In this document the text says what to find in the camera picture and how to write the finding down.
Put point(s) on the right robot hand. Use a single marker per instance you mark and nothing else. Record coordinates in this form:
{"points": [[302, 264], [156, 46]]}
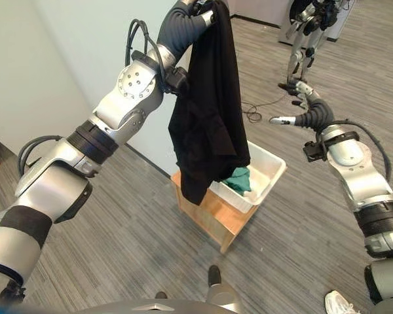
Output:
{"points": [[316, 112]]}

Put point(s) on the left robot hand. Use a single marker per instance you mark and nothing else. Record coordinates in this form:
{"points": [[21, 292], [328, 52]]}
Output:
{"points": [[177, 26]]}

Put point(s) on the black garment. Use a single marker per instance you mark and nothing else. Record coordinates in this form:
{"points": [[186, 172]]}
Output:
{"points": [[213, 108]]}

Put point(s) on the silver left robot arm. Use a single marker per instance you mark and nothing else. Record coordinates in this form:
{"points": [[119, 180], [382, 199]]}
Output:
{"points": [[65, 170]]}

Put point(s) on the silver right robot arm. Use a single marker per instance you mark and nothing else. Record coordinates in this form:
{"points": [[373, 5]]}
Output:
{"points": [[357, 170]]}

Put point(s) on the white plastic laundry basket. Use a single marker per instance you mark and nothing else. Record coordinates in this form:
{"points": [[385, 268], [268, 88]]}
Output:
{"points": [[265, 183]]}

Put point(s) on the silver humanoid robot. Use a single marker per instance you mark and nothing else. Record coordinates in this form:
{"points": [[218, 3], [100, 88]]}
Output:
{"points": [[306, 32]]}

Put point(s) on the green cloth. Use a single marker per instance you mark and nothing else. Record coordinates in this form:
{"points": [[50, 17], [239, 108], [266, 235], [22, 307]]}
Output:
{"points": [[239, 181]]}

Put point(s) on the wooden stool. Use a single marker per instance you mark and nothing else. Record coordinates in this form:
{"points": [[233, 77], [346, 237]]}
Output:
{"points": [[216, 216]]}

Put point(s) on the person's white shoe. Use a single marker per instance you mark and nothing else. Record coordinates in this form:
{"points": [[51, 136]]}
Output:
{"points": [[342, 302]]}

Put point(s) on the robot's silver leg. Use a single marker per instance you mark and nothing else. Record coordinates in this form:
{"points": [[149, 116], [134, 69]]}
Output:
{"points": [[221, 291]]}

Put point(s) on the robot's silver torso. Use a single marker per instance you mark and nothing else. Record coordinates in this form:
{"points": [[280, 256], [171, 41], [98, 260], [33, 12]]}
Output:
{"points": [[157, 307]]}

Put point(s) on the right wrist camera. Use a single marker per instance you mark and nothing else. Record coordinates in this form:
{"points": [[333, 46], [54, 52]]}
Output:
{"points": [[314, 151]]}

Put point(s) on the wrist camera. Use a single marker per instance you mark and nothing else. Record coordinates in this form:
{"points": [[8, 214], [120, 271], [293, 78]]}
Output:
{"points": [[177, 78], [314, 151]]}

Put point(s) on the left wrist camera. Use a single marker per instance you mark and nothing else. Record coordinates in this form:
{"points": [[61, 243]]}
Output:
{"points": [[177, 78]]}

